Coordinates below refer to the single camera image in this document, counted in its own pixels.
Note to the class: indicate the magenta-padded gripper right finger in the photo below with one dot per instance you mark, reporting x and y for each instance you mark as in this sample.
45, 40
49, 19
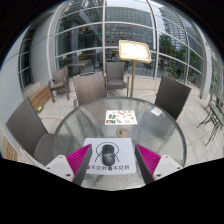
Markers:
149, 159

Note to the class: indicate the white printed mouse pad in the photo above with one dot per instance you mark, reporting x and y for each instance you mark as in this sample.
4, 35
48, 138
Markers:
126, 156

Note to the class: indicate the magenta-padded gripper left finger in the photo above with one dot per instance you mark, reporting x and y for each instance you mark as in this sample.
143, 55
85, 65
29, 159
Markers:
78, 159

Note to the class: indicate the gold framed menu stand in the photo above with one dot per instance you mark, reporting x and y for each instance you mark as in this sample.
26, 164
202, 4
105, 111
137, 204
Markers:
135, 50

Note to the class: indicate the wooden slat bench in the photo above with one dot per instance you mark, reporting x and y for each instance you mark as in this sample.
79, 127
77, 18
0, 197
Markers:
40, 98
9, 150

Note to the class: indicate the white picture card sheet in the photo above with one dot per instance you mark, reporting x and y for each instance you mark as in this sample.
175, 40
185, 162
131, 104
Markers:
121, 117

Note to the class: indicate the brown wicker chair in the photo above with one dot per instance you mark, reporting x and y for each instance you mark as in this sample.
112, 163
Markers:
89, 88

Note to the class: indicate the green metal table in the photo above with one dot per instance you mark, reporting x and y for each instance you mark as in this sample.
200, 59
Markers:
217, 116

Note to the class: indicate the black computer mouse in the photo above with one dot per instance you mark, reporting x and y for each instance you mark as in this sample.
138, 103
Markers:
108, 155

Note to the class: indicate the dark wicker chair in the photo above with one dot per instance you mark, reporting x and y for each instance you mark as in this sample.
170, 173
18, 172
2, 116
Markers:
172, 96
25, 128

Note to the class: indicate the grey wicker armchair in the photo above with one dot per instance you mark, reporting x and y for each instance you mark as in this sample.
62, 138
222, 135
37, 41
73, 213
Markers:
116, 75

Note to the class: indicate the brown wicker armchair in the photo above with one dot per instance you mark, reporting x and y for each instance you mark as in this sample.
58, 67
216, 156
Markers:
60, 76

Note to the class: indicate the brown tape roll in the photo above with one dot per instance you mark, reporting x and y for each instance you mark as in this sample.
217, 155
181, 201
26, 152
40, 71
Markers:
118, 132

